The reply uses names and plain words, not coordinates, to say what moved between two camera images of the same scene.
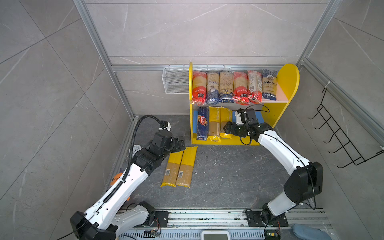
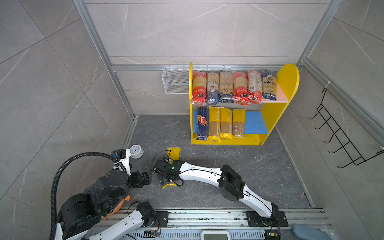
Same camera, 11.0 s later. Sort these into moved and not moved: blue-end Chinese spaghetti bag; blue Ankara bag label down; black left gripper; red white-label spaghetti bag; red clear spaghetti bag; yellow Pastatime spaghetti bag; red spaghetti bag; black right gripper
Moved: black right gripper; black left gripper
Not moved: blue-end Chinese spaghetti bag; red spaghetti bag; yellow Pastatime spaghetti bag; red clear spaghetti bag; red white-label spaghetti bag; blue Ankara bag label down
